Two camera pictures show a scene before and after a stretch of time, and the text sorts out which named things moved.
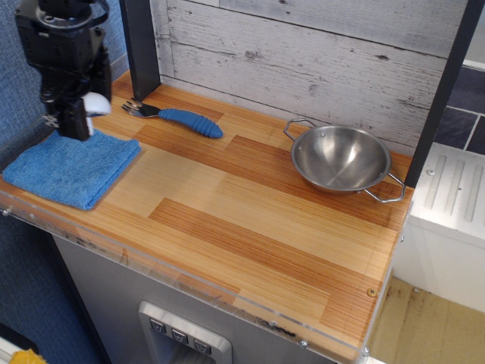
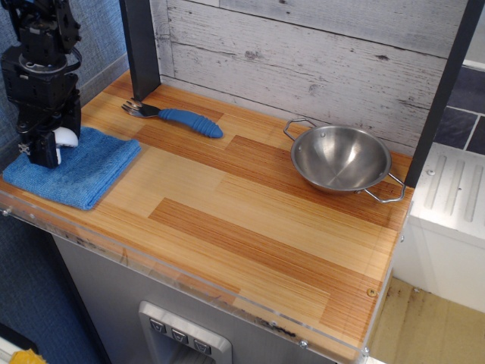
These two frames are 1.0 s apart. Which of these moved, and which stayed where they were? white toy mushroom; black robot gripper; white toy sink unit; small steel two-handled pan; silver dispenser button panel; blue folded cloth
Moved: black robot gripper; white toy mushroom
Stayed: white toy sink unit; small steel two-handled pan; silver dispenser button panel; blue folded cloth
